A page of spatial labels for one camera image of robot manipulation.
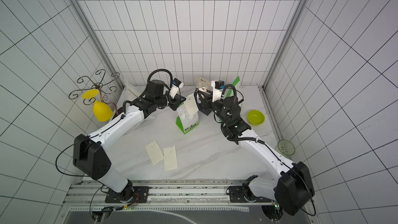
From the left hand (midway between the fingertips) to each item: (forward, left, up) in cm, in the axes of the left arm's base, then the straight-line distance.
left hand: (183, 101), depth 81 cm
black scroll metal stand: (+4, +44, +8) cm, 45 cm away
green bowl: (+3, -45, -20) cm, 49 cm away
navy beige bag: (+16, -9, -2) cm, 18 cm away
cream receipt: (-1, -4, -2) cm, 5 cm away
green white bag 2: (+14, -30, +1) cm, 33 cm away
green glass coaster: (-21, -53, -10) cm, 58 cm away
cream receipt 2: (-19, +17, -24) cm, 35 cm away
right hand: (-1, -10, +12) cm, 16 cm away
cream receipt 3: (-24, +7, -23) cm, 34 cm away
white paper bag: (+12, +35, -8) cm, 38 cm away
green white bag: (-6, 0, -11) cm, 12 cm away
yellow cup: (-5, +43, -3) cm, 44 cm away
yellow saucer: (-2, +45, +8) cm, 45 cm away
